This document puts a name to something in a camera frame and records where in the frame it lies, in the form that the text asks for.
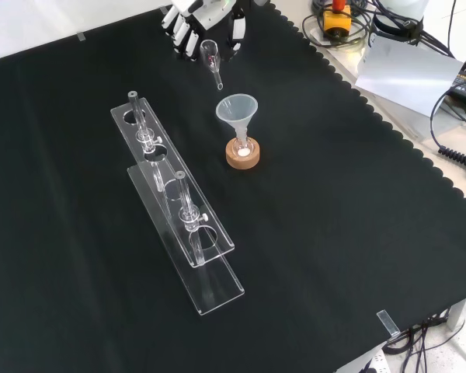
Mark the black bench cloth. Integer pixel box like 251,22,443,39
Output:
0,0,466,373

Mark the clear acrylic funnel stand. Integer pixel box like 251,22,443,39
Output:
110,90,245,316

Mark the cork ring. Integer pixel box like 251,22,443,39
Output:
224,138,263,170

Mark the black coiled cable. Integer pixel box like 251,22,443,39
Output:
429,87,466,180

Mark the small round-bottom glass flask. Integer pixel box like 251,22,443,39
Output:
232,134,254,159

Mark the translucent plastic funnel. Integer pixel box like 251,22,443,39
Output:
215,92,259,145

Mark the white power strip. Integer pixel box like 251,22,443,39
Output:
355,348,390,373

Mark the yellow stop button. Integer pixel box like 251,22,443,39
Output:
321,0,353,40

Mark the pale board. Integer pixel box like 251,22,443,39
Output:
354,33,465,118

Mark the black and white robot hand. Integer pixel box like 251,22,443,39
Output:
161,0,254,63

